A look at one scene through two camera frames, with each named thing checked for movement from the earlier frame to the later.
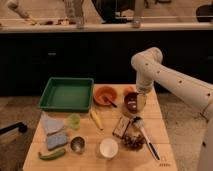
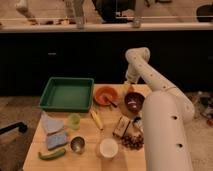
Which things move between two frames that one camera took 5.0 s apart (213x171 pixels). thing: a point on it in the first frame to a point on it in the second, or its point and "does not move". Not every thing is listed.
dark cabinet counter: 104,55 does not move
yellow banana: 97,119 does not move
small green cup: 75,120 does not move
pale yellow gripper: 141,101 to 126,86
